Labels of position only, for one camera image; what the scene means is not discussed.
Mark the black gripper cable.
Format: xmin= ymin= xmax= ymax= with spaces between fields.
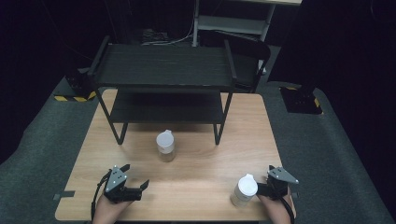
xmin=90 ymin=169 xmax=112 ymax=221
xmin=277 ymin=186 xmax=296 ymax=224

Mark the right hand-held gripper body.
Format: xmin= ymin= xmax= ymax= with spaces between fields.
xmin=264 ymin=166 xmax=300 ymax=200

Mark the spice jar with brown powder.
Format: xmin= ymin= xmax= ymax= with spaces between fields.
xmin=155 ymin=129 xmax=177 ymax=163

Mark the person's left hand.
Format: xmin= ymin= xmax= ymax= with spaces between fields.
xmin=92 ymin=194 xmax=135 ymax=224

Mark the grey metal stand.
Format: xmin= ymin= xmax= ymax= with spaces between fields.
xmin=191 ymin=0 xmax=304 ymax=49

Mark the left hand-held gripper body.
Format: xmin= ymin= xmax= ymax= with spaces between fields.
xmin=104 ymin=165 xmax=143 ymax=203

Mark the black base with striped tape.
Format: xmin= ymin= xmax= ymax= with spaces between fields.
xmin=279 ymin=85 xmax=324 ymax=116
xmin=53 ymin=67 xmax=98 ymax=103

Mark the person's right hand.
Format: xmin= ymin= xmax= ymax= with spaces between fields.
xmin=257 ymin=186 xmax=296 ymax=224

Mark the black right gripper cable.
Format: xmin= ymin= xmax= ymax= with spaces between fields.
xmin=277 ymin=186 xmax=296 ymax=224

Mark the white cable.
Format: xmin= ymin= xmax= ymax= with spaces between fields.
xmin=141 ymin=18 xmax=196 ymax=47

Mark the spice jar with pale powder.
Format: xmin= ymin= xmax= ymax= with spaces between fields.
xmin=230 ymin=173 xmax=259 ymax=208

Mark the black two-tier shelf rack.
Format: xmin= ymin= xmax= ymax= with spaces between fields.
xmin=87 ymin=35 xmax=239 ymax=147

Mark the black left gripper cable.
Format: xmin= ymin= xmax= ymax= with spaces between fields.
xmin=90 ymin=169 xmax=112 ymax=221

